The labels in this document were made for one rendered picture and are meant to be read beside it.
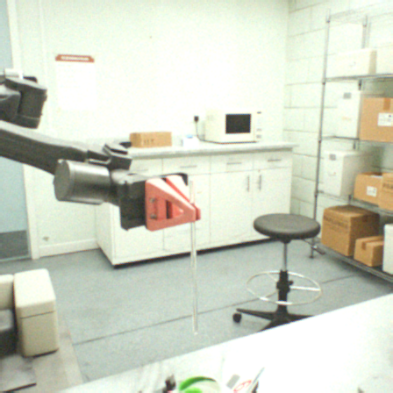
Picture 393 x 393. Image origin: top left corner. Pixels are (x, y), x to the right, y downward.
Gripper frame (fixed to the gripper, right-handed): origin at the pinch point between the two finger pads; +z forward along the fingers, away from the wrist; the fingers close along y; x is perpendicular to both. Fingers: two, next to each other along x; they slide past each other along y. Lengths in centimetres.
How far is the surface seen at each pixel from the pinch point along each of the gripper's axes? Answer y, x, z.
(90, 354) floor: 36, 111, -138
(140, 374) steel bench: 2.5, 35.4, -20.5
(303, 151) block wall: 290, 38, -209
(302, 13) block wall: 296, -89, -221
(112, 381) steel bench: -2.4, 35.3, -21.9
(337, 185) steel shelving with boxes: 231, 51, -131
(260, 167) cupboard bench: 220, 45, -198
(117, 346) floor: 49, 111, -136
